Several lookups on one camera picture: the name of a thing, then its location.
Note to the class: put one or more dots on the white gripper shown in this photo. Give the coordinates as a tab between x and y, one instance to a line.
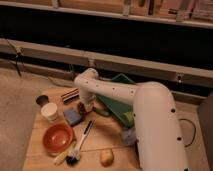
88	103

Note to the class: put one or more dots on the white paper cup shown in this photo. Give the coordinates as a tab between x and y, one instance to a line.
50	111

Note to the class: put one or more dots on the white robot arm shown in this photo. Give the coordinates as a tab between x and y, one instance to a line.
159	136

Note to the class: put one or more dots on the small dark cup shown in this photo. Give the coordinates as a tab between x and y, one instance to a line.
42	100

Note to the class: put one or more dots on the brown striped block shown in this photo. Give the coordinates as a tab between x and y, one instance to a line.
70	95

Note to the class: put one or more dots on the blue sponge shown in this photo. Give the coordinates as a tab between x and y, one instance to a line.
72	117

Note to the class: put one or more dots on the green plastic tray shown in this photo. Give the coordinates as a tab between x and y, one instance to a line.
122	112

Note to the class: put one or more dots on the wooden board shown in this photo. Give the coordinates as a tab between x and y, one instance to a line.
104	134

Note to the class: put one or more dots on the orange bowl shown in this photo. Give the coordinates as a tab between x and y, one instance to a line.
57	138

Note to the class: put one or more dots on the grey cloth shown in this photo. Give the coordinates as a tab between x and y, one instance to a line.
128	136

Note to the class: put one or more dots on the yellow potato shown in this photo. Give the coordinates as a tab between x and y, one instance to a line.
106	157

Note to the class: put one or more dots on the white dish brush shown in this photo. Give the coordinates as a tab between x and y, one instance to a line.
74	155

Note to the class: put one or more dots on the yellow banana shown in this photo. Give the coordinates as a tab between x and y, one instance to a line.
59	159

